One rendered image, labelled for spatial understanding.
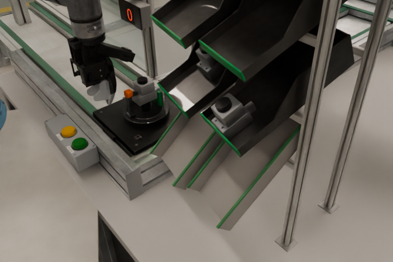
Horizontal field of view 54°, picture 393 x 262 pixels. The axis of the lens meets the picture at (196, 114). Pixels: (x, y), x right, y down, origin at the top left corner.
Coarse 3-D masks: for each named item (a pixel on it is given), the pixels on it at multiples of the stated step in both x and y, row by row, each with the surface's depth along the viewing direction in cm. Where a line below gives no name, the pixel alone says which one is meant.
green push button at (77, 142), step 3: (78, 138) 109; (81, 138) 109; (75, 141) 108; (78, 141) 108; (81, 141) 108; (84, 141) 108; (72, 144) 108; (75, 144) 107; (78, 144) 107; (81, 144) 107; (84, 144) 108; (75, 147) 107; (78, 147) 107; (81, 147) 107
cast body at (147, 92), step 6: (138, 78) 111; (144, 78) 111; (138, 84) 110; (144, 84) 110; (150, 84) 111; (138, 90) 111; (144, 90) 110; (150, 90) 112; (156, 90) 113; (138, 96) 110; (144, 96) 111; (150, 96) 113; (156, 96) 114; (138, 102) 111; (144, 102) 112
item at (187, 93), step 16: (192, 48) 87; (192, 64) 89; (160, 80) 88; (176, 80) 89; (192, 80) 86; (208, 80) 84; (224, 80) 79; (176, 96) 85; (192, 96) 83; (208, 96) 79; (192, 112) 80
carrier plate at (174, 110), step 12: (108, 108) 121; (120, 108) 121; (108, 120) 116; (120, 120) 116; (168, 120) 115; (120, 132) 111; (132, 132) 111; (144, 132) 111; (156, 132) 111; (132, 144) 107; (144, 144) 107
